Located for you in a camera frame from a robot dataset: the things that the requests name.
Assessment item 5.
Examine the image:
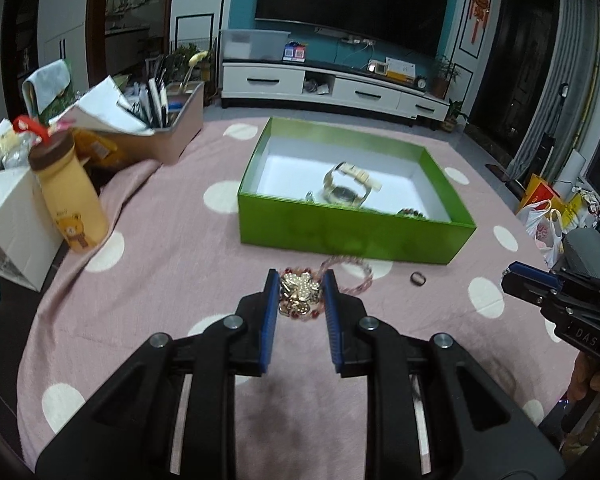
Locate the gold flower brooch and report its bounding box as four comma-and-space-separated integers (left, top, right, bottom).
278, 268, 324, 321

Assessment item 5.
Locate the white plastic wristwatch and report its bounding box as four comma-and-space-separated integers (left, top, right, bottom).
321, 162, 382, 208

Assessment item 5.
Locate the person's right hand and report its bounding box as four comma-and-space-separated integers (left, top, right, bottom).
567, 352, 600, 402

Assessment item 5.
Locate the white plastic bag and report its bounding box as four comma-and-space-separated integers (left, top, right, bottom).
516, 200, 564, 269

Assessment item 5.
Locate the pink polka dot cloth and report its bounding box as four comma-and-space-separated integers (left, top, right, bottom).
16, 118, 576, 479

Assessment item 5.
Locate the small desk clock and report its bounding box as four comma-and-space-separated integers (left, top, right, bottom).
415, 77, 427, 90

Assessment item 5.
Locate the potted plant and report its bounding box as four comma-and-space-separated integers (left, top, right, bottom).
430, 55, 458, 100

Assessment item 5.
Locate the white cardboard box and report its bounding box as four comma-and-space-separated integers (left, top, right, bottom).
0, 168, 63, 292

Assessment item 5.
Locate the green cardboard box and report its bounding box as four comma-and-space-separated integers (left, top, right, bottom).
238, 117, 476, 264

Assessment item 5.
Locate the yellow bear bottle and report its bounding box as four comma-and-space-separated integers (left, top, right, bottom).
28, 131, 109, 252

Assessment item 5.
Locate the yellow desk calendar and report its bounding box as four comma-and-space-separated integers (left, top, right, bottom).
385, 58, 416, 81

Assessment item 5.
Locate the pink desk organizer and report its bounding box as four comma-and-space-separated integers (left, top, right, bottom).
101, 81, 205, 165

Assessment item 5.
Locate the yellow snack packet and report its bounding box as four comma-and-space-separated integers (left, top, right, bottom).
71, 128, 132, 171

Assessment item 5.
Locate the clear storage bin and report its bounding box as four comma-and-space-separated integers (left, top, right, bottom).
219, 29, 291, 62

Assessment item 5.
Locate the pink purple bead bracelet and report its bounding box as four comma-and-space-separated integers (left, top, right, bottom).
319, 254, 376, 295

